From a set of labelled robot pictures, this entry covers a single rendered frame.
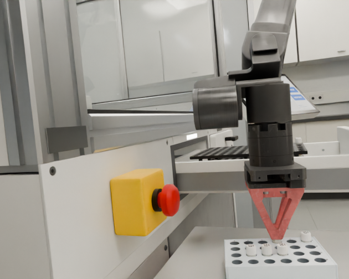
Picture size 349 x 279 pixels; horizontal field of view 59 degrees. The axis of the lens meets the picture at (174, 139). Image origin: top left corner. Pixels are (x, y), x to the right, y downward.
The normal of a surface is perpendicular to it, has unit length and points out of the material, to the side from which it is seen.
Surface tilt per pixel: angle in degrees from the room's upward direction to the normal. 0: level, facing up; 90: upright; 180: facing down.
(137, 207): 90
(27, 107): 90
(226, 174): 90
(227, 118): 120
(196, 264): 0
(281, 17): 44
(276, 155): 89
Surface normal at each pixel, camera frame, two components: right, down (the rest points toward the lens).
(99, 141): 0.94, -0.07
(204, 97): -0.18, -0.47
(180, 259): -0.09, -0.99
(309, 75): -0.28, 0.08
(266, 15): -0.18, -0.68
